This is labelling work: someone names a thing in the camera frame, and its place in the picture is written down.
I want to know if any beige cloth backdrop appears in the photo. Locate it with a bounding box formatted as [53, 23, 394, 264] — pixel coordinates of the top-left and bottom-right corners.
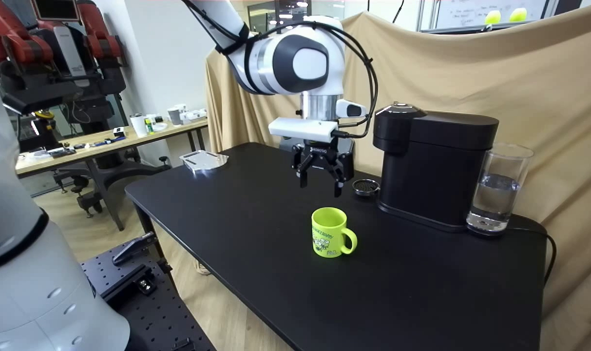
[205, 2, 591, 351]

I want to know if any whiteboard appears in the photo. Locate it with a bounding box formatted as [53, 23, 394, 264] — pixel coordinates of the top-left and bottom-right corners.
[419, 0, 560, 34]

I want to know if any black box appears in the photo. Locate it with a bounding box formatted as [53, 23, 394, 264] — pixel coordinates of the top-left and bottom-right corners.
[279, 136, 356, 182]

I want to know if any red and black robot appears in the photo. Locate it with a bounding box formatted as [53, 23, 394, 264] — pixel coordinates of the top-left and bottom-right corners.
[0, 0, 173, 219]

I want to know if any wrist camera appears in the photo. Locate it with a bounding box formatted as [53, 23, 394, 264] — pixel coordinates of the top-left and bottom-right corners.
[268, 117, 341, 143]

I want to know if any green mug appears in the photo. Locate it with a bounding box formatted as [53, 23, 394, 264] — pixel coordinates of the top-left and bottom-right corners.
[311, 207, 359, 258]

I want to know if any black clamp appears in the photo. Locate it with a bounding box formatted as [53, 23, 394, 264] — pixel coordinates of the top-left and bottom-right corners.
[111, 233, 158, 267]

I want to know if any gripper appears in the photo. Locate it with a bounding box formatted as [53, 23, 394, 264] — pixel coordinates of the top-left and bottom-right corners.
[291, 140, 347, 198]

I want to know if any black cable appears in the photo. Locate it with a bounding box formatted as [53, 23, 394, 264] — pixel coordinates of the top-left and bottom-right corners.
[509, 226, 558, 289]

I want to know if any round metal drip tray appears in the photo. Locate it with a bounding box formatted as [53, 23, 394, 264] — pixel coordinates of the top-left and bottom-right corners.
[352, 178, 381, 197]

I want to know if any wooden table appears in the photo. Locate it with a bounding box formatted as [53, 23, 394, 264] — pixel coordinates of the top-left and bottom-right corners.
[15, 117, 210, 233]

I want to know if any black coffee machine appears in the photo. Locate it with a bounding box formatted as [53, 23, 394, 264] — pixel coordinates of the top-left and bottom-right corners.
[372, 102, 500, 233]

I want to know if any clear water tank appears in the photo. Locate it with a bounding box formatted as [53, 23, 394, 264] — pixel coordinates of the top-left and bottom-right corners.
[466, 142, 535, 237]

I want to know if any silver metal plate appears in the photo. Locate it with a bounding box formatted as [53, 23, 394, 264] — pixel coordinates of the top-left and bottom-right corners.
[179, 150, 229, 175]

